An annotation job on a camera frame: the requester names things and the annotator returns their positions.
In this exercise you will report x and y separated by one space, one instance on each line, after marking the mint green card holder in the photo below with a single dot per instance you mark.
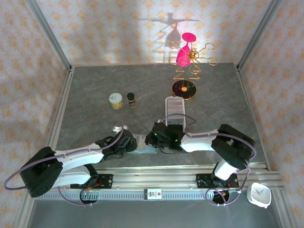
142 150

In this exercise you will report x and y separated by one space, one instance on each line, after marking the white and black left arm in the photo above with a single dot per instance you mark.
80 156

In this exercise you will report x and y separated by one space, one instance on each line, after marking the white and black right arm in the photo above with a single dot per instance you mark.
197 142

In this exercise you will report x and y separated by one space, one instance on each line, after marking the white slotted plastic basket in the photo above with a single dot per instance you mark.
166 111

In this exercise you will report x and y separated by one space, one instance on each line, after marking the dark spice bottle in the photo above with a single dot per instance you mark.
131 101

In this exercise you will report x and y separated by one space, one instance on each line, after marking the yellow can with white lid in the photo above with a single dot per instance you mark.
116 101

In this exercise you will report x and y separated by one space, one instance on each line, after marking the white label with red mark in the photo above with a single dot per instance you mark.
153 194

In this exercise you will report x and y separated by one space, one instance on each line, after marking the pink wine glass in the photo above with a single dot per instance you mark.
183 57

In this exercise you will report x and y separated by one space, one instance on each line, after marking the white square alarm clock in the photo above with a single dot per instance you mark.
259 194

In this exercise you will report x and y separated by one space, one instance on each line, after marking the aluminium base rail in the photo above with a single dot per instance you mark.
154 178

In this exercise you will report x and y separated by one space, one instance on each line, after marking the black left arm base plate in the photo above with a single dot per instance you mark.
105 180

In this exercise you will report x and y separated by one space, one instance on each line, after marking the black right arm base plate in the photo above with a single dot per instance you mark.
204 180

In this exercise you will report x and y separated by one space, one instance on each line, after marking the aluminium side rail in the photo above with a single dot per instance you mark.
57 118
253 118

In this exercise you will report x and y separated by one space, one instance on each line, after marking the aluminium frame post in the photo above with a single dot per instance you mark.
48 33
259 33

